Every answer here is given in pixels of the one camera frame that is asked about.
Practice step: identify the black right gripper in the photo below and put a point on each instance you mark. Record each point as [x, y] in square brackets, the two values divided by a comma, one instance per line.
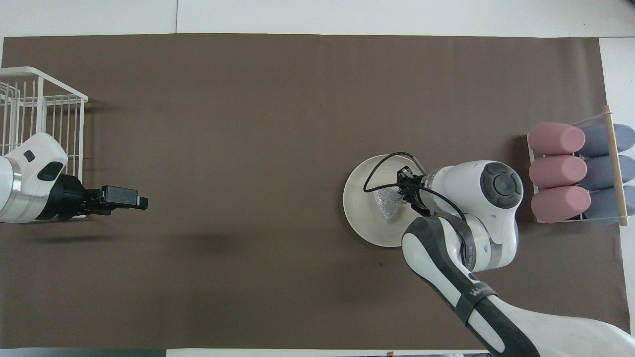
[416, 193]

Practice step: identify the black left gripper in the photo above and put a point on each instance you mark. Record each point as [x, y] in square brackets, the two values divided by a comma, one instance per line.
[119, 197]

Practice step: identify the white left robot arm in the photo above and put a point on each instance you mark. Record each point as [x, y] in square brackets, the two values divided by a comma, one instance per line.
[30, 173]

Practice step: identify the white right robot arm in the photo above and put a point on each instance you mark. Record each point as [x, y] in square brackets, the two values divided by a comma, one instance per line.
[501, 186]

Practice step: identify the round cream plate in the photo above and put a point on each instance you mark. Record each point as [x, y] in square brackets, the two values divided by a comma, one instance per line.
[359, 208]

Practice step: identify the brown table mat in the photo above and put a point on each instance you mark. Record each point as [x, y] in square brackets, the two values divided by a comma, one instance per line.
[248, 148]

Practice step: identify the pink cup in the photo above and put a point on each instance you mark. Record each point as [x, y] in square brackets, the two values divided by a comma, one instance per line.
[560, 204]
[558, 172]
[555, 139]

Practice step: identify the blue cup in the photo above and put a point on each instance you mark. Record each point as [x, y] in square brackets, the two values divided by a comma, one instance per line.
[603, 206]
[600, 173]
[600, 141]

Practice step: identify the cup rack with wooden rod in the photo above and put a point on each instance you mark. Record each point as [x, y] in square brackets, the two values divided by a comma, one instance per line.
[617, 188]

